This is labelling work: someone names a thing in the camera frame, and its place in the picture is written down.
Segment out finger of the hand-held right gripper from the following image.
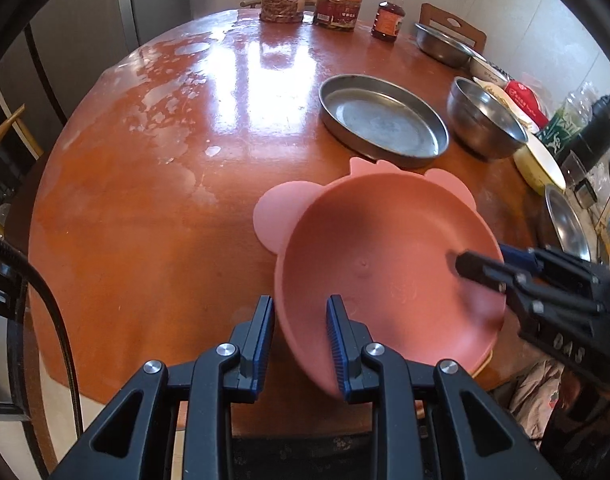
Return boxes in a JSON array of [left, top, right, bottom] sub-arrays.
[[455, 251, 607, 317], [499, 243, 606, 288]]

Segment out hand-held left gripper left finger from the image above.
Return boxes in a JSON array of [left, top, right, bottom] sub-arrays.
[[47, 295, 276, 480]]

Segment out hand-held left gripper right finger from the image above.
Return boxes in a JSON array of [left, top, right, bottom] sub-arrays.
[[326, 295, 561, 480]]

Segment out shallow steel plate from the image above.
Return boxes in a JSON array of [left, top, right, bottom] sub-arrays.
[[544, 184, 592, 263]]

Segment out cream bowl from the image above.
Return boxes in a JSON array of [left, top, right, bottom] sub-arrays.
[[512, 131, 567, 196]]

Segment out pink eared plastic plate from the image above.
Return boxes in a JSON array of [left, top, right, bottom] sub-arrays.
[[253, 156, 508, 397]]

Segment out round steel pan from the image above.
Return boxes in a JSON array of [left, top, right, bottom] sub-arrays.
[[318, 74, 450, 170]]

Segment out person's beige clothing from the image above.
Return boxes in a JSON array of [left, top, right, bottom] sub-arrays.
[[508, 360, 581, 451]]

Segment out clear plastic cup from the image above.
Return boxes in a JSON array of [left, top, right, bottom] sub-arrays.
[[560, 152, 597, 196]]

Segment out green drink bottle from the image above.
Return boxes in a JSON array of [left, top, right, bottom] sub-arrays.
[[535, 82, 601, 161]]

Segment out black thermos flask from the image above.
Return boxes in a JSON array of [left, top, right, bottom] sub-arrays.
[[568, 94, 610, 171]]

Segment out red tissue pack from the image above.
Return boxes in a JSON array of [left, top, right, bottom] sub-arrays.
[[505, 80, 550, 131]]

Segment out white printed bowl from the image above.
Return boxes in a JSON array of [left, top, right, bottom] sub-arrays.
[[469, 54, 510, 86]]

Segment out wide steel bowl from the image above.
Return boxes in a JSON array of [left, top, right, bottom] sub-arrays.
[[414, 22, 486, 68]]

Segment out brown wooden chair back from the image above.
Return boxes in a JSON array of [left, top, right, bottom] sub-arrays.
[[419, 3, 487, 53]]

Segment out amber syrup bottle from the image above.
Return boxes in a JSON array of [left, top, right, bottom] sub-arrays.
[[370, 0, 408, 42]]

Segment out red tin can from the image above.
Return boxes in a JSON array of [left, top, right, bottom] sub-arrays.
[[312, 0, 363, 32]]

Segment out yellow wooden chair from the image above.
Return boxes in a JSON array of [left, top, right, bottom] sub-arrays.
[[0, 105, 40, 241]]

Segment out black cable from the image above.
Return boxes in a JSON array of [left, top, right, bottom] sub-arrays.
[[0, 232, 86, 441]]

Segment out black metal frame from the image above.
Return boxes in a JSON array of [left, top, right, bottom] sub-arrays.
[[0, 255, 33, 411]]

